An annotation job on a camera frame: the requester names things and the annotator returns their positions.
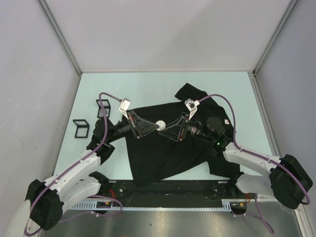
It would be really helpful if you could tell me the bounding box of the aluminium post right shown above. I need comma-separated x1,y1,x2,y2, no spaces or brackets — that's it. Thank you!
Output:
252,0,300,76

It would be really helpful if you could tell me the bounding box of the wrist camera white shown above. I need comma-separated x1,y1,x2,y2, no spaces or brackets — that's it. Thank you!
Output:
119,98,130,118
184,99,199,120

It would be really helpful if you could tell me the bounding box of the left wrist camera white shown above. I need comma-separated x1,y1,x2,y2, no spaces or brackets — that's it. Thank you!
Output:
119,98,130,118

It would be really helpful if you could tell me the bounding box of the orange round brooch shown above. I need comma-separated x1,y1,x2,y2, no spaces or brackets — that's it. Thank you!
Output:
156,120,166,131

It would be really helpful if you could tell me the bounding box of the aluminium post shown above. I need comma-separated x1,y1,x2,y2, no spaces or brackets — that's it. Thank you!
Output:
252,0,300,76
36,0,82,76

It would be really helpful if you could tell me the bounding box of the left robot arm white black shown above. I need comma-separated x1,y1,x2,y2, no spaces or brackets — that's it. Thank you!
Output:
26,111,166,231

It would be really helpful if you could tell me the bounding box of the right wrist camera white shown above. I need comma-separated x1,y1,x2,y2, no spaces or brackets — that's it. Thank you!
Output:
184,99,199,120

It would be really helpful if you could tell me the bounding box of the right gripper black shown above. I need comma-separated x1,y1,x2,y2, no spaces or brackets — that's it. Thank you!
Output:
159,112,213,143

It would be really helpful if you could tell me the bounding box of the black frame box near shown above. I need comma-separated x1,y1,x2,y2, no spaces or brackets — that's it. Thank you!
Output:
73,119,90,139

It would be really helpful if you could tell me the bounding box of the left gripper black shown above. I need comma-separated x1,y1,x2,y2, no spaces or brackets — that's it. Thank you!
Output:
106,111,158,143

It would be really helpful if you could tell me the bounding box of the aluminium post left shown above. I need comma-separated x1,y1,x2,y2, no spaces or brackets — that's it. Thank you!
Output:
36,0,82,76

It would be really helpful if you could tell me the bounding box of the black frame box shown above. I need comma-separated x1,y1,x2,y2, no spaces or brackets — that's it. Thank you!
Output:
73,119,90,139
96,99,111,119

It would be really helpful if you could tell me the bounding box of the black t-shirt garment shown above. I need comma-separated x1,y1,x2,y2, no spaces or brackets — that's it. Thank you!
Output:
122,84,240,187

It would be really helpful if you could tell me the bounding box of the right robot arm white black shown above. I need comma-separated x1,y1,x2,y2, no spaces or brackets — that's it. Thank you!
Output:
158,113,313,209

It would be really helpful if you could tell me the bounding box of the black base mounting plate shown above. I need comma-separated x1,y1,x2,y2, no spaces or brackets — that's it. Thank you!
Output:
99,180,246,199

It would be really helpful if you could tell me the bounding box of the white slotted cable duct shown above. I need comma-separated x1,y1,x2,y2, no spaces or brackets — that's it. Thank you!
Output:
70,199,231,212

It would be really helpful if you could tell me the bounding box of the black frame box far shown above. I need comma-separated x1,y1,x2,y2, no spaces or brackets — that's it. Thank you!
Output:
96,99,111,119

